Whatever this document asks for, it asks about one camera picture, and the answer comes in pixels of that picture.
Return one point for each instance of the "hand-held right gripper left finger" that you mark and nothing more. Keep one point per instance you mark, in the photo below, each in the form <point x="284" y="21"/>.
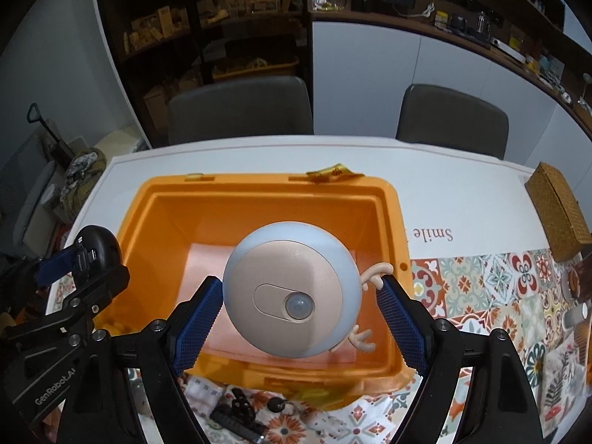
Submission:
<point x="199" y="328"/>

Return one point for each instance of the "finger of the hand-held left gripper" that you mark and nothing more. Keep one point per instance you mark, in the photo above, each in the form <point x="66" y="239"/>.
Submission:
<point x="95" y="289"/>
<point x="55" y="266"/>

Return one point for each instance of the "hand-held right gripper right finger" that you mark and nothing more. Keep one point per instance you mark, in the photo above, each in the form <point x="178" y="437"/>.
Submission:
<point x="401" y="328"/>

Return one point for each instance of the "round night light with antlers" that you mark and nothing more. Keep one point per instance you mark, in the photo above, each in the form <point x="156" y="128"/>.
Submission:
<point x="286" y="277"/>

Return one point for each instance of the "orange plastic storage bin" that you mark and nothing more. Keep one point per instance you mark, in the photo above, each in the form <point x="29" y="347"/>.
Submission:
<point x="277" y="212"/>

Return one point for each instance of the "floral patterned bag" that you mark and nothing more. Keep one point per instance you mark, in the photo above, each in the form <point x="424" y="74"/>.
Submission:
<point x="83" y="173"/>

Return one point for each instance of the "small black ball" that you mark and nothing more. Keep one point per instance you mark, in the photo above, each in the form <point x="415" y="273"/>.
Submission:
<point x="277" y="404"/>

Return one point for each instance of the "patterned tile print tablecloth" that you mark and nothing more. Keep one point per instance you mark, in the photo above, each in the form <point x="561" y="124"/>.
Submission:
<point x="462" y="194"/>

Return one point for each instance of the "brown woven box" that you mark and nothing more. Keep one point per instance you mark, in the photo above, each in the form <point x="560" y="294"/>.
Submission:
<point x="557" y="208"/>

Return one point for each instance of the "dark wooden shelf cabinet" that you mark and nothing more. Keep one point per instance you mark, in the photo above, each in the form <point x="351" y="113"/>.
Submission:
<point x="152" y="78"/>

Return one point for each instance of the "grey upholstered chair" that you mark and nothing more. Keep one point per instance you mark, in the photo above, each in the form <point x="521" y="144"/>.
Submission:
<point x="451" y="120"/>
<point x="236" y="106"/>

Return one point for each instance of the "white cabinet with counter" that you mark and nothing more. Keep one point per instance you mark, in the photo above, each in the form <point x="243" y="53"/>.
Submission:
<point x="370" y="64"/>

